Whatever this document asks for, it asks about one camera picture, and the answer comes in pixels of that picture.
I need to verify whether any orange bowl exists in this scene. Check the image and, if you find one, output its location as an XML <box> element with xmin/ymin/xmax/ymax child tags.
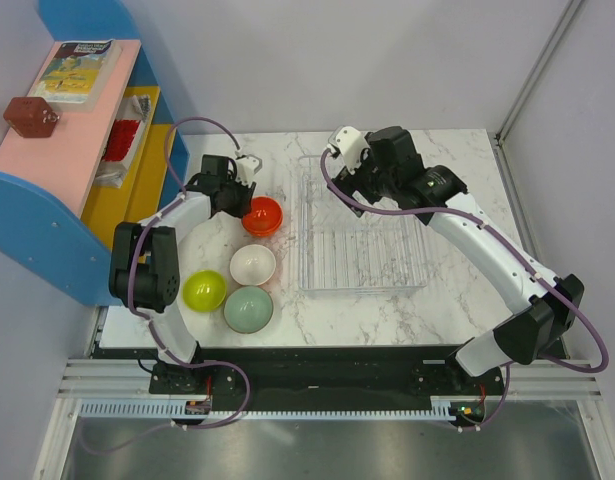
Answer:
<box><xmin>242</xmin><ymin>220</ymin><xmax>282</xmax><ymax>238</ymax></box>
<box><xmin>241</xmin><ymin>196</ymin><xmax>283</xmax><ymax>223</ymax></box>

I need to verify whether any clear wire dish rack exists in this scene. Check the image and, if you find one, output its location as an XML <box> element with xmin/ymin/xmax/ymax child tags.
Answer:
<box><xmin>297</xmin><ymin>155</ymin><xmax>434</xmax><ymax>294</ymax></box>

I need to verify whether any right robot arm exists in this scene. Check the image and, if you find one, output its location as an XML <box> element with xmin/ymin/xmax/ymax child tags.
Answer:
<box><xmin>328</xmin><ymin>126</ymin><xmax>584</xmax><ymax>394</ymax></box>

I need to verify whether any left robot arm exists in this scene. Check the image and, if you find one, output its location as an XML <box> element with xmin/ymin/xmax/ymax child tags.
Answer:
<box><xmin>109</xmin><ymin>155</ymin><xmax>263</xmax><ymax>393</ymax></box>

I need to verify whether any white bowl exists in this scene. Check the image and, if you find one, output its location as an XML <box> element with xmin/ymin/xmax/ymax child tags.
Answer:
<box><xmin>229</xmin><ymin>244</ymin><xmax>277</xmax><ymax>286</ymax></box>

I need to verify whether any lime green bowl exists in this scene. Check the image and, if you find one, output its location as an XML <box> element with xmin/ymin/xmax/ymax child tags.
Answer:
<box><xmin>182</xmin><ymin>270</ymin><xmax>227</xmax><ymax>313</ymax></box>

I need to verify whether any pale green bowl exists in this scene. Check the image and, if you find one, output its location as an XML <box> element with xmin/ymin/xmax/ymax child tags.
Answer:
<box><xmin>223</xmin><ymin>286</ymin><xmax>274</xmax><ymax>334</ymax></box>

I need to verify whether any red white brush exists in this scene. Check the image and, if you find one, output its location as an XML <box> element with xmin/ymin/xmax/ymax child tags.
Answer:
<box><xmin>93</xmin><ymin>95</ymin><xmax>152</xmax><ymax>188</ymax></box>

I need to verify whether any blue pink yellow shelf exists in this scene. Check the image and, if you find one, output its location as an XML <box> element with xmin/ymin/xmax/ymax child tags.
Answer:
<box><xmin>0</xmin><ymin>1</ymin><xmax>189</xmax><ymax>306</ymax></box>

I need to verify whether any illustrated book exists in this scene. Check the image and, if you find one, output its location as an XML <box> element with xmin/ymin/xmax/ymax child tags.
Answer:
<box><xmin>29</xmin><ymin>39</ymin><xmax>122</xmax><ymax>112</ymax></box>

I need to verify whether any brown perforated box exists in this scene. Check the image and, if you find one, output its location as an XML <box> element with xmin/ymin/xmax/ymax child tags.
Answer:
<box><xmin>3</xmin><ymin>97</ymin><xmax>59</xmax><ymax>139</ymax></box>

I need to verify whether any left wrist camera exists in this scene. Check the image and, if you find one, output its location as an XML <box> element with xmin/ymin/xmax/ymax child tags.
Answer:
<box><xmin>235</xmin><ymin>154</ymin><xmax>263</xmax><ymax>186</ymax></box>

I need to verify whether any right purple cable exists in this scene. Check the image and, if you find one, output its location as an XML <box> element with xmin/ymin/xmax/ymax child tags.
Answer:
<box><xmin>320</xmin><ymin>147</ymin><xmax>611</xmax><ymax>434</ymax></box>

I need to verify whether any purple cable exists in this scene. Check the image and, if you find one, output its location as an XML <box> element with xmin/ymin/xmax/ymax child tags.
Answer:
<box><xmin>76</xmin><ymin>116</ymin><xmax>253</xmax><ymax>455</ymax></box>
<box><xmin>320</xmin><ymin>147</ymin><xmax>611</xmax><ymax>434</ymax></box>

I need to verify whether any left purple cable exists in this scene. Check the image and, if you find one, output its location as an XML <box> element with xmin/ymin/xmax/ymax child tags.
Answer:
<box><xmin>76</xmin><ymin>116</ymin><xmax>253</xmax><ymax>455</ymax></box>

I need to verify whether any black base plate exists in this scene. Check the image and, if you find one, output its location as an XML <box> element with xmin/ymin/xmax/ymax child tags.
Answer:
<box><xmin>149</xmin><ymin>346</ymin><xmax>503</xmax><ymax>410</ymax></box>

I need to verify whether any white slotted cable duct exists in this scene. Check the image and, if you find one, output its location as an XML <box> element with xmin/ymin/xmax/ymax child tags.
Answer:
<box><xmin>79</xmin><ymin>399</ymin><xmax>456</xmax><ymax>421</ymax></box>

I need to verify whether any aluminium corner post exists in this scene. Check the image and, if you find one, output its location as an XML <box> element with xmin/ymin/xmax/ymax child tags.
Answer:
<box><xmin>493</xmin><ymin>0</ymin><xmax>587</xmax><ymax>147</ymax></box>

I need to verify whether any aluminium frame rail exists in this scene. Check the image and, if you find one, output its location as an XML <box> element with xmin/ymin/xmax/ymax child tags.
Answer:
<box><xmin>31</xmin><ymin>305</ymin><xmax>604</xmax><ymax>480</ymax></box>

